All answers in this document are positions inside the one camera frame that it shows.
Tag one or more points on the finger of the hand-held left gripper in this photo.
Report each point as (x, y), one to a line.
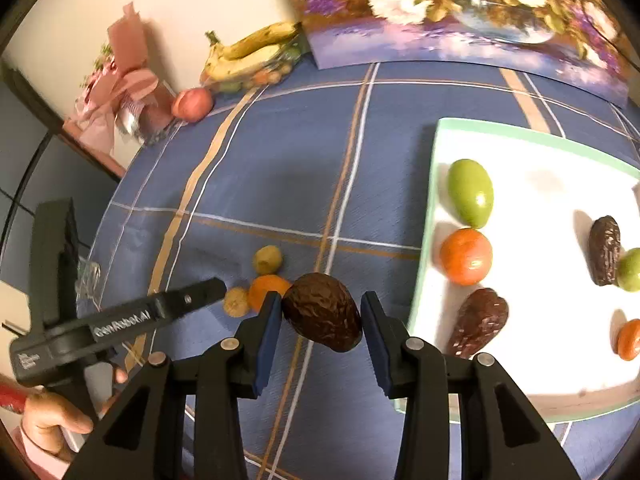
(165, 307)
(45, 260)

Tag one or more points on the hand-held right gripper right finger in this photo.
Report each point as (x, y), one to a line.
(375, 350)

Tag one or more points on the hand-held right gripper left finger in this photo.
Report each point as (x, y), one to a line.
(267, 350)

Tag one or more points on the orange tangerine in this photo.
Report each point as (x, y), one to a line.
(265, 290)
(630, 340)
(465, 256)

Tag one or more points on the dark brown avocado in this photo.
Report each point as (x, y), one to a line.
(322, 312)

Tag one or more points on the brown date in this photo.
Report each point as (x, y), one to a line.
(605, 250)
(477, 322)

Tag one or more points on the white tray with green rim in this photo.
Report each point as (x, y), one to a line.
(540, 310)

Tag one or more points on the green oval fruit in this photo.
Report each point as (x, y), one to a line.
(630, 270)
(470, 195)

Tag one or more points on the person's left hand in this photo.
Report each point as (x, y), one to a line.
(55, 420)

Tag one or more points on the clear plastic piece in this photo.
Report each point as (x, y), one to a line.
(89, 280)

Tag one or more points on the small yellow fruit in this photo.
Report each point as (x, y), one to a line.
(236, 302)

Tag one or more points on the small yellow-green fruit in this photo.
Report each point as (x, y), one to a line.
(267, 259)

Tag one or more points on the pink wrapped flower bouquet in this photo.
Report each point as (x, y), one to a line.
(125, 85)

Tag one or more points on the small orange fruit in bowl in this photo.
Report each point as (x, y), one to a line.
(265, 77)

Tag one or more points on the yellow banana bunch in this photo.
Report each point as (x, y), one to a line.
(240, 62)

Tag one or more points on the glass fruit bowl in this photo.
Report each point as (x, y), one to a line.
(290, 55)

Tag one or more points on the flower painting canvas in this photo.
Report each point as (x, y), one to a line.
(450, 20)

